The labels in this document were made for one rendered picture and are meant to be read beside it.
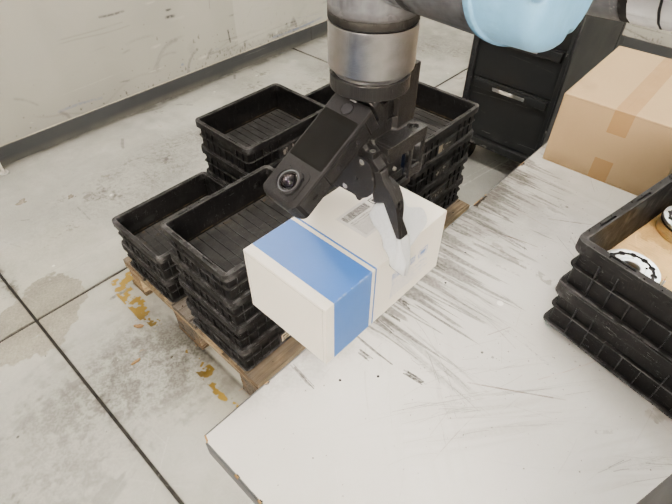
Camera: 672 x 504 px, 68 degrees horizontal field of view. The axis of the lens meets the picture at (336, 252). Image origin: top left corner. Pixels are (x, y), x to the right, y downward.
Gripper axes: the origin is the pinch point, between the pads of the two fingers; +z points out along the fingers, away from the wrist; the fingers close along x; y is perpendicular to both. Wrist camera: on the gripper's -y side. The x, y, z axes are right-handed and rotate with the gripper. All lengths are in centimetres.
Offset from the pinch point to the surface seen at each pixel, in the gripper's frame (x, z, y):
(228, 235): 72, 62, 28
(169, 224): 79, 53, 14
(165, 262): 92, 77, 14
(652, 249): -24, 28, 62
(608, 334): -26, 33, 41
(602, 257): -19.2, 18.3, 41.4
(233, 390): 57, 111, 10
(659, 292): -29, 18, 40
